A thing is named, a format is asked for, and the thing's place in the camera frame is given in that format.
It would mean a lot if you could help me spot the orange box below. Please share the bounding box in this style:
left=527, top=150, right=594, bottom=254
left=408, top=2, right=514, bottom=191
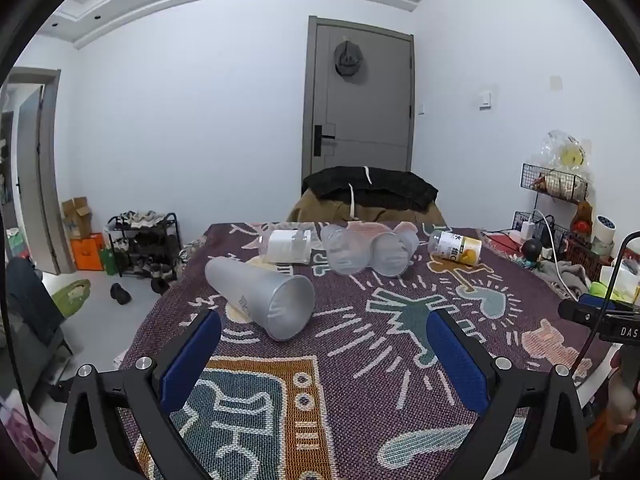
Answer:
left=70, top=232, right=107, bottom=272

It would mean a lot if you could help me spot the black wire rack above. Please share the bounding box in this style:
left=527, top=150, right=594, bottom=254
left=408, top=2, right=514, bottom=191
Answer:
left=512, top=209, right=572, bottom=257

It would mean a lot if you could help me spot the white cable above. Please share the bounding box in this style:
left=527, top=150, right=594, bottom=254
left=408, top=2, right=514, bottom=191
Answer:
left=529, top=208, right=577, bottom=302

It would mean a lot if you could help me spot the cardboard box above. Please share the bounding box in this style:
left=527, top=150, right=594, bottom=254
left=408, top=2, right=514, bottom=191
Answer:
left=61, top=196, right=94, bottom=240

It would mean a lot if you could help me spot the large grey frosted cup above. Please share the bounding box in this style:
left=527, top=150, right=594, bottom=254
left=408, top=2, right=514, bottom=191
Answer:
left=204, top=255, right=316, bottom=343

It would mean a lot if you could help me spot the brown chair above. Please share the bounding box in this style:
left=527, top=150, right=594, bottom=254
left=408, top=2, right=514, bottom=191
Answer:
left=286, top=189, right=447, bottom=227

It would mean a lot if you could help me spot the white labelled clear cup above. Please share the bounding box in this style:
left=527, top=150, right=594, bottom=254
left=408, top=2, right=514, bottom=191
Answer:
left=259, top=229, right=322, bottom=266

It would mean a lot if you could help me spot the black door handle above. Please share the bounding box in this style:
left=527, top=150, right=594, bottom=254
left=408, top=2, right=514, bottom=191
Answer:
left=312, top=125, right=336, bottom=157

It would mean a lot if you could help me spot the green slipper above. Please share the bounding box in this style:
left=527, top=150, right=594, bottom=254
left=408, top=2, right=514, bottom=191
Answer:
left=50, top=279, right=93, bottom=319

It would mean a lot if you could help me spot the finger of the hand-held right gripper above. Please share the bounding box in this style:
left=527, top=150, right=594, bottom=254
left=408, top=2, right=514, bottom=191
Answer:
left=558, top=294, right=640, bottom=322

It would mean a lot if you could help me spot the grey hat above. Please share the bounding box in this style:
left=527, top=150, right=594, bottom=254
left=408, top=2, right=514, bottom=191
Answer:
left=333, top=39, right=364, bottom=82

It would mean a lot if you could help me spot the white tape roll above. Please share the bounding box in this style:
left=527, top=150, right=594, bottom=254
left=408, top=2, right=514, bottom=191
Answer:
left=592, top=214, right=624, bottom=257

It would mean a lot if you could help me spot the black cable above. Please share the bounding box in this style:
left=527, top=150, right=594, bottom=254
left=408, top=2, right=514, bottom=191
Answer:
left=575, top=231, right=640, bottom=381

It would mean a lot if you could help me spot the black shoe rack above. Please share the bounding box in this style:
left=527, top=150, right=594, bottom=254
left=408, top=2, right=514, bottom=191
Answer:
left=105, top=211, right=182, bottom=281

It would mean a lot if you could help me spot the black wire basket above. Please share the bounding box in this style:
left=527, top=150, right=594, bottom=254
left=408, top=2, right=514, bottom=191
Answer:
left=521, top=162, right=589, bottom=206

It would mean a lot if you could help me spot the brown toy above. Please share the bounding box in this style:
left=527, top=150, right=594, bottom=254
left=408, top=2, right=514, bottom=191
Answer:
left=571, top=200, right=594, bottom=235

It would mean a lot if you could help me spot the green bag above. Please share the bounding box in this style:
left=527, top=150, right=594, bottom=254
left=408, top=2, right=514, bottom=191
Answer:
left=98, top=245, right=121, bottom=277

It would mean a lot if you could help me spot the clear plastic cup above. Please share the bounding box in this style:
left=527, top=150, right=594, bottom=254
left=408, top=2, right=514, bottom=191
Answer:
left=370, top=229, right=420, bottom=279
left=320, top=224, right=373, bottom=277

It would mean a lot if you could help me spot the clear plastic bag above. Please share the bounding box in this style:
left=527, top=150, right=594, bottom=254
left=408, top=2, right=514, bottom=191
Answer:
left=539, top=129, right=587, bottom=172

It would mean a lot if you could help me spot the printed blanket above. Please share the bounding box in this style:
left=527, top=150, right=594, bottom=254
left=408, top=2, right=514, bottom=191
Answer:
left=117, top=220, right=621, bottom=480

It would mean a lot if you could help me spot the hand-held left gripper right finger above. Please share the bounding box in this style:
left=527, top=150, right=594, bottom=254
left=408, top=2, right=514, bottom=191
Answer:
left=426, top=308, right=591, bottom=480

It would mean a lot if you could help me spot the grey cloth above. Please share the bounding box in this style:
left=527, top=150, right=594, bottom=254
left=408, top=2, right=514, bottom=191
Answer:
left=541, top=259, right=592, bottom=297

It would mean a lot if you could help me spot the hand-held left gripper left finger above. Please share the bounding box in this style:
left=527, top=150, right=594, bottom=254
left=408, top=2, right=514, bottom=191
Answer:
left=56, top=308, right=222, bottom=480

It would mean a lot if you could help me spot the grey open door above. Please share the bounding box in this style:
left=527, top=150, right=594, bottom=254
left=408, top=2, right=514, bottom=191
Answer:
left=15, top=67, right=77, bottom=276

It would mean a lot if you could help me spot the yellow labelled clear bottle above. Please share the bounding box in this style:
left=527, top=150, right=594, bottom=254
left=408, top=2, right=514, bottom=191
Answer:
left=427, top=230, right=483, bottom=266

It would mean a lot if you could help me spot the dark blue cloth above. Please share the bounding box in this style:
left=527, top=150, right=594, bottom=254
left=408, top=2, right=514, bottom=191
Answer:
left=4, top=256, right=67, bottom=347

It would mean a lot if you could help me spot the person's right hand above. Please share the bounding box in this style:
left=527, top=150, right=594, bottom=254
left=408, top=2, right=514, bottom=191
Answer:
left=602, top=374, right=640, bottom=443

